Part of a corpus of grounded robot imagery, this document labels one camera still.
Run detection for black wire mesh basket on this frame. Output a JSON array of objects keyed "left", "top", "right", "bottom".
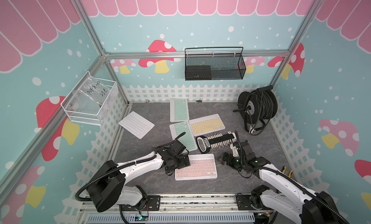
[{"left": 184, "top": 46, "right": 246, "bottom": 81}]

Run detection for black box in basket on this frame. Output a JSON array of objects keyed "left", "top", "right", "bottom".
[{"left": 185, "top": 65, "right": 212, "bottom": 81}]

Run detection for black cable reel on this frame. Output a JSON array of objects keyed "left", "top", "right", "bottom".
[{"left": 233, "top": 85, "right": 278, "bottom": 136}]

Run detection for yellow key white keyboard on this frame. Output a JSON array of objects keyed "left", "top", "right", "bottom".
[{"left": 189, "top": 114, "right": 225, "bottom": 137}]

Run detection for plastic bag in basket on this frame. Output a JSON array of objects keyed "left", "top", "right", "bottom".
[{"left": 74, "top": 76, "right": 111, "bottom": 108}]

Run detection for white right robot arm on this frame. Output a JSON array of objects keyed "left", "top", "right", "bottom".
[{"left": 218, "top": 141, "right": 348, "bottom": 224}]

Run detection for near green key keyboard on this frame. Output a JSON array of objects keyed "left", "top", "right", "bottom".
[{"left": 169, "top": 121, "right": 198, "bottom": 152}]

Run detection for clear wire wall basket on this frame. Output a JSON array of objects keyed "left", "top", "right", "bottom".
[{"left": 61, "top": 71, "right": 118, "bottom": 126}]

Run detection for far green key keyboard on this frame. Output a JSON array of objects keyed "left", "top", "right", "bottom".
[{"left": 170, "top": 98, "right": 189, "bottom": 122}]

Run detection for green key keyboard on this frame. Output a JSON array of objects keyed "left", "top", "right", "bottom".
[
  {"left": 170, "top": 98, "right": 189, "bottom": 122},
  {"left": 169, "top": 121, "right": 198, "bottom": 152}
]

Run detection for yellow handled pliers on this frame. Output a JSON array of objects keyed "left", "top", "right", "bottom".
[{"left": 282, "top": 166, "right": 293, "bottom": 178}]

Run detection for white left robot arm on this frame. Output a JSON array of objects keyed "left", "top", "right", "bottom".
[{"left": 74, "top": 140, "right": 190, "bottom": 212}]

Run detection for pink key keyboard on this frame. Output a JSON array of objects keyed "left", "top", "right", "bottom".
[{"left": 175, "top": 154, "right": 218, "bottom": 181}]

